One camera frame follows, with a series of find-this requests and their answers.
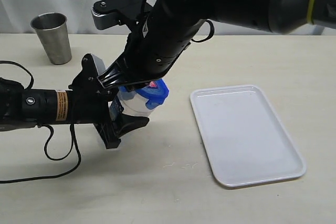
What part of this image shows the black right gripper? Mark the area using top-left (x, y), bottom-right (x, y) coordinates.
top-left (98, 32), bottom-right (189, 89)

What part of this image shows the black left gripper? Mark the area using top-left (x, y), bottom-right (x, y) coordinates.
top-left (68, 54), bottom-right (150, 148)

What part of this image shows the blue plastic lid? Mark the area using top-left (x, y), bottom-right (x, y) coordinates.
top-left (119, 79), bottom-right (169, 109)

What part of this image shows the stainless steel cup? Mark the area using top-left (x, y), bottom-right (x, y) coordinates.
top-left (30, 12), bottom-right (72, 65)

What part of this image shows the clear plastic container with label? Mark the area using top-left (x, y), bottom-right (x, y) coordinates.
top-left (109, 91), bottom-right (154, 120)

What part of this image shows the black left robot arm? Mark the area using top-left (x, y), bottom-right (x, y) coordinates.
top-left (1, 54), bottom-right (149, 149)

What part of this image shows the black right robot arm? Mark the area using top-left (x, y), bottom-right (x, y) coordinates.
top-left (92, 0), bottom-right (335, 90)

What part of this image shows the white rectangular tray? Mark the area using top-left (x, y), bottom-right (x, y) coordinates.
top-left (190, 84), bottom-right (307, 188)

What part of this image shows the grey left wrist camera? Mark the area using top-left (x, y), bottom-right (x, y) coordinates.
top-left (91, 54), bottom-right (106, 76)

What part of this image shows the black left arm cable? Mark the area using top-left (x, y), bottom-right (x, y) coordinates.
top-left (0, 60), bottom-right (82, 184)

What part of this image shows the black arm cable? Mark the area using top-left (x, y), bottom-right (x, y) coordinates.
top-left (136, 0), bottom-right (215, 43)
top-left (0, 60), bottom-right (82, 184)

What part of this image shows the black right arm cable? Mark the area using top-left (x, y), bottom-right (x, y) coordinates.
top-left (136, 0), bottom-right (215, 43)

